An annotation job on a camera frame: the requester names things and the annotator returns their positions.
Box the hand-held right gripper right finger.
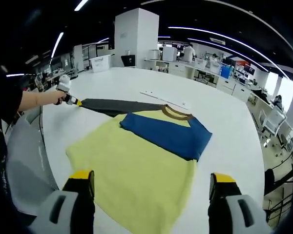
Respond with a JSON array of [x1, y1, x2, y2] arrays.
[[208, 172, 274, 234]]

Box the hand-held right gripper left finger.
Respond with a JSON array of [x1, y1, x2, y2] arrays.
[[29, 170, 96, 234]]

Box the yellow blue black garment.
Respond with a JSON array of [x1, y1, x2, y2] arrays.
[[65, 98, 213, 234]]

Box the white template strip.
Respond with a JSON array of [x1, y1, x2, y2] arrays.
[[139, 90, 191, 110]]

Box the person's left hand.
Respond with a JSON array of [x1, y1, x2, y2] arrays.
[[52, 91, 66, 106]]

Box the white storage bin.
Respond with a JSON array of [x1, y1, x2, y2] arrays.
[[90, 55, 112, 73]]

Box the light grey mesh chair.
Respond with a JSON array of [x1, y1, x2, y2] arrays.
[[4, 104, 61, 216]]

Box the black tripod stand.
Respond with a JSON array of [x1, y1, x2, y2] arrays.
[[265, 158, 293, 195]]

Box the black bin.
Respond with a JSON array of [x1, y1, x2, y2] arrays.
[[121, 55, 137, 68]]

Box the person's black printed shirt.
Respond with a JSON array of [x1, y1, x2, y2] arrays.
[[0, 78, 24, 215]]

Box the white box appliance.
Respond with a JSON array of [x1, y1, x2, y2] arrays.
[[162, 46, 178, 61]]

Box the long white counter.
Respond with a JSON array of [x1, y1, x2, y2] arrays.
[[144, 57, 272, 103]]

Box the dark clothes pile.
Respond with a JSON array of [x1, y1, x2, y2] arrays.
[[250, 89, 271, 103]]

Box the white storage crate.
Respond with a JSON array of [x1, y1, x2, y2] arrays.
[[194, 58, 208, 69]]

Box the black cable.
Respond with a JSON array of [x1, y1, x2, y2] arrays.
[[38, 103, 47, 156]]

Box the red blue wall display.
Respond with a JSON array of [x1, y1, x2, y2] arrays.
[[228, 58, 256, 74]]

